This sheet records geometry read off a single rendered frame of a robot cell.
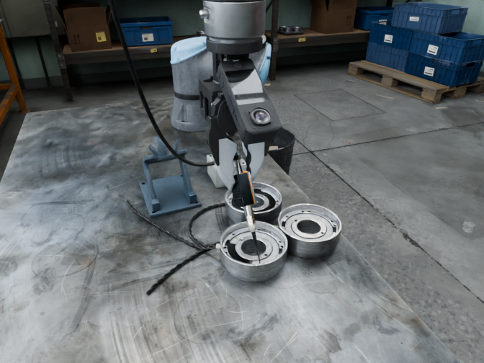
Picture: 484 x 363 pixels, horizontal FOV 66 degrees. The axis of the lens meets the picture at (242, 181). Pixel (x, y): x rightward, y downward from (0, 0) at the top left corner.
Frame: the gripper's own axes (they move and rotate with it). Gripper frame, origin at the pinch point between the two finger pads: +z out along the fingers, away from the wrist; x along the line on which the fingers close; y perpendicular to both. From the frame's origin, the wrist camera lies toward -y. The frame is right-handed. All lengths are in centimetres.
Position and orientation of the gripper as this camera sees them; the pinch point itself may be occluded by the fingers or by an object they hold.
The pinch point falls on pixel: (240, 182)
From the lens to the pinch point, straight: 55.3
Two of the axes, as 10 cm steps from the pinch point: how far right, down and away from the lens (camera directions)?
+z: 0.0, 8.6, 5.2
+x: -9.2, 2.0, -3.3
